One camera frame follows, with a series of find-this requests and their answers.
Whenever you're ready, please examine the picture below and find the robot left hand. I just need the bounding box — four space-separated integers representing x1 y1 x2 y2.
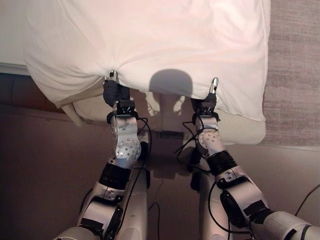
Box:
102 70 131 107

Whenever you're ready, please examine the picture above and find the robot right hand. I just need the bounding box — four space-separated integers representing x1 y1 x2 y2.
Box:
190 76 220 109

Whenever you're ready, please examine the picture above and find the white duvet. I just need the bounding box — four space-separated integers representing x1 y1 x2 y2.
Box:
22 0 272 123

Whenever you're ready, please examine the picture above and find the cream mattress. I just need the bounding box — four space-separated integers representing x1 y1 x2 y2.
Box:
61 89 267 146

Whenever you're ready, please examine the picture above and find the grey textured rug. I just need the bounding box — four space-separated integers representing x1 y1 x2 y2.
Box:
259 0 320 149

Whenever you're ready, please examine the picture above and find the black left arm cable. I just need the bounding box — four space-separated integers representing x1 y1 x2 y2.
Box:
122 116 152 226

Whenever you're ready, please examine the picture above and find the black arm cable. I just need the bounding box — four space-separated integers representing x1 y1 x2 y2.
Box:
173 120 218 240
122 116 152 226

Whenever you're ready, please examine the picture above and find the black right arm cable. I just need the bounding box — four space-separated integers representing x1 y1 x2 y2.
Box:
173 120 218 240

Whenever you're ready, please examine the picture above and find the thin black floor cable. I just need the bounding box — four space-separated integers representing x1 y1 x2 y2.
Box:
293 183 320 217
147 201 161 240

